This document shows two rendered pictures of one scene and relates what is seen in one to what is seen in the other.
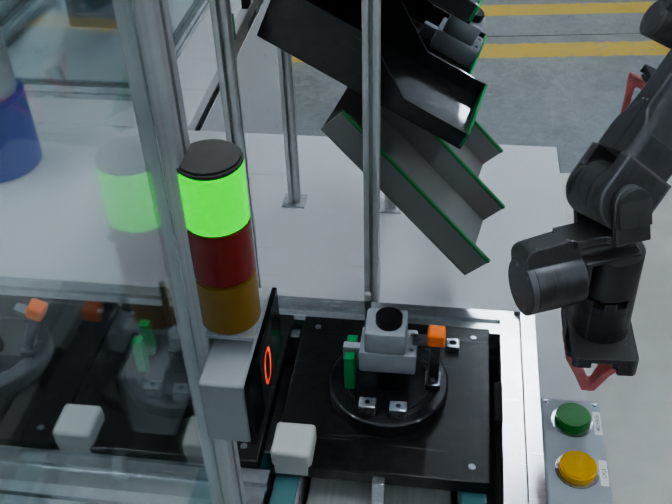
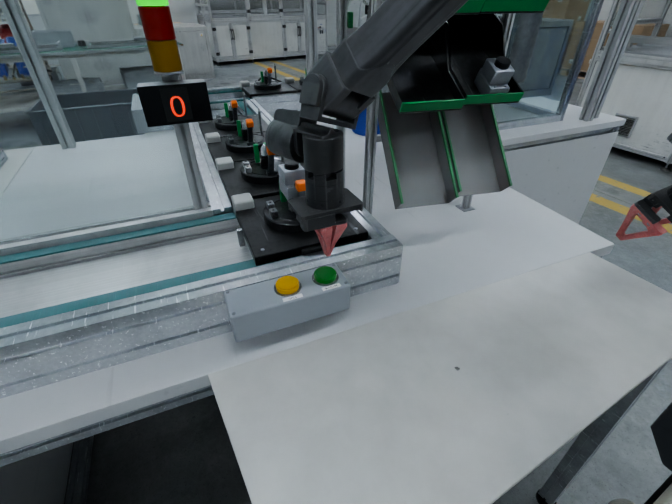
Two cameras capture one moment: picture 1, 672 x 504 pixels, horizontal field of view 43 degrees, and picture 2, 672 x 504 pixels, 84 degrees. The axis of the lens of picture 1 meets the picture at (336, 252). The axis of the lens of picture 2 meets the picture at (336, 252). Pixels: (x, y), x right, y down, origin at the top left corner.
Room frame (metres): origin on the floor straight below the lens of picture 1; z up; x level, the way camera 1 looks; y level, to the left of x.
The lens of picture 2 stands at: (0.39, -0.72, 1.38)
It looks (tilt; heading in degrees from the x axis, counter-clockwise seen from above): 35 degrees down; 58
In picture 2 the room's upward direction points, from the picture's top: straight up
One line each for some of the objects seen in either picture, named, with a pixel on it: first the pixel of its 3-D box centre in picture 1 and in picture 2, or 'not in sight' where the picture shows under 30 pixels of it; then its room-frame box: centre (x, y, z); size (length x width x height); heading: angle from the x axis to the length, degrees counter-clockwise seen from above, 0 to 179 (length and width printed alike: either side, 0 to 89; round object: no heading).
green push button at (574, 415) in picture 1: (572, 420); (325, 276); (0.65, -0.27, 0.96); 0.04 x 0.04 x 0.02
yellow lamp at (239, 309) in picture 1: (227, 292); (165, 55); (0.52, 0.09, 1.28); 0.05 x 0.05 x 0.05
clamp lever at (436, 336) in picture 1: (427, 353); (300, 197); (0.69, -0.10, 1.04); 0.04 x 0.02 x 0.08; 81
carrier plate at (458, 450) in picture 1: (388, 396); (296, 219); (0.69, -0.06, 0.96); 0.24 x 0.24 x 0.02; 81
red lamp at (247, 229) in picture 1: (221, 244); (157, 23); (0.52, 0.09, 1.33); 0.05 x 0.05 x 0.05
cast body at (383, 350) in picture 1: (380, 337); (291, 176); (0.69, -0.05, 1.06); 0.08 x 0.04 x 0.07; 81
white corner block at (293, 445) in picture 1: (293, 448); (243, 205); (0.61, 0.06, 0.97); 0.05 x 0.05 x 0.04; 81
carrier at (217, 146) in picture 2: not in sight; (246, 132); (0.77, 0.44, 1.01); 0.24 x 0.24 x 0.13; 81
